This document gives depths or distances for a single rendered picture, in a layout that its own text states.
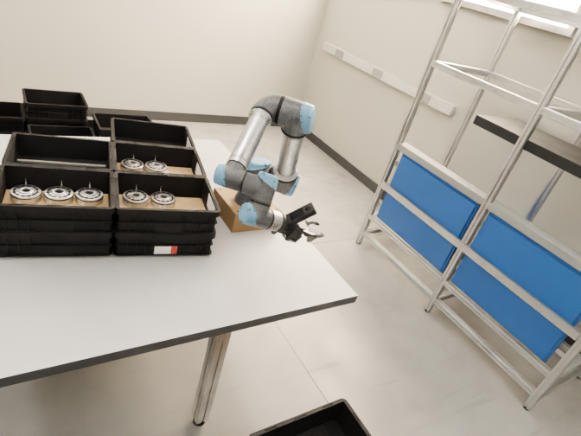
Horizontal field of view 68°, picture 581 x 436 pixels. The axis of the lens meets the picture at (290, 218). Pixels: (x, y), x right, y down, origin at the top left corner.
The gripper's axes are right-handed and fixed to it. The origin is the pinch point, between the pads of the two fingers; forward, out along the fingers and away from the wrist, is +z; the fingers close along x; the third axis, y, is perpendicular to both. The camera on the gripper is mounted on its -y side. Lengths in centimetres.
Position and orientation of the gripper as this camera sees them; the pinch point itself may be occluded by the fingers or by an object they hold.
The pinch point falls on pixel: (320, 228)
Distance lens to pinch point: 169.7
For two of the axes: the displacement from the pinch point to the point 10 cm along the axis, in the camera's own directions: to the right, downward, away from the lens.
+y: -5.9, 6.3, 5.2
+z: 7.6, 2.0, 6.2
